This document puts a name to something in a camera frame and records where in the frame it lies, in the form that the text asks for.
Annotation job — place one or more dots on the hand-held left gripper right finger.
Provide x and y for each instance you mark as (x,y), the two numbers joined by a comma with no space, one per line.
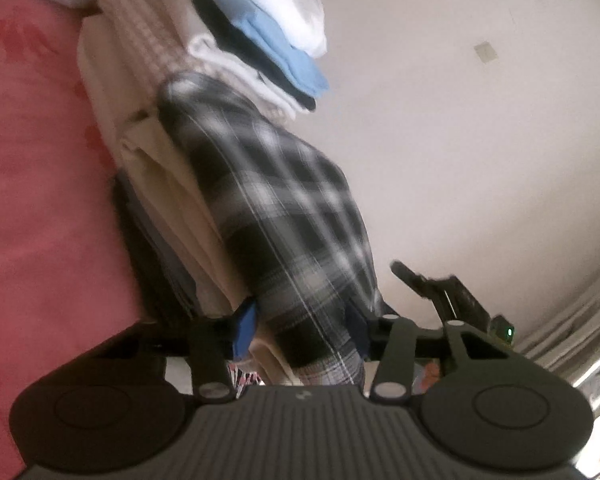
(357,330)

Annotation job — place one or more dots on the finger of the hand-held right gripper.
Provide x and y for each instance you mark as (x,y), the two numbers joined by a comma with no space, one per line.
(415,277)

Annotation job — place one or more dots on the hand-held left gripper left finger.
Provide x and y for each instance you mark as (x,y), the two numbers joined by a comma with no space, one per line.
(245,327)

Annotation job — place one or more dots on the black white plaid shirt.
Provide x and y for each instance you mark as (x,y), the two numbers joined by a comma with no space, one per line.
(285,220)

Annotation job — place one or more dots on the pale curtain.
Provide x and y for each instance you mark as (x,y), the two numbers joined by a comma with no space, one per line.
(575,330)

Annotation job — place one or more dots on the pink floral bedsheet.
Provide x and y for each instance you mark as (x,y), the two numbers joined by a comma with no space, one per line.
(40,210)

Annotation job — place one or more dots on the dark folded cloth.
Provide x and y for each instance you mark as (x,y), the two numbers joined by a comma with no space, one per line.
(280,82)

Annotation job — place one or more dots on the beige folded blanket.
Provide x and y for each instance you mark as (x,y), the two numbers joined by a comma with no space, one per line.
(240,72)

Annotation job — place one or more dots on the blue printed folded cloth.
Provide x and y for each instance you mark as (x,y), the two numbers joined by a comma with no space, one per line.
(265,35)

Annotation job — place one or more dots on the white folded cloth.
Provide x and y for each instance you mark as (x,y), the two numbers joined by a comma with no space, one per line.
(295,0)

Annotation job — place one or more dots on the pink checkered folded blanket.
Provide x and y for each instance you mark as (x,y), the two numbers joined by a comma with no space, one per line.
(145,30)

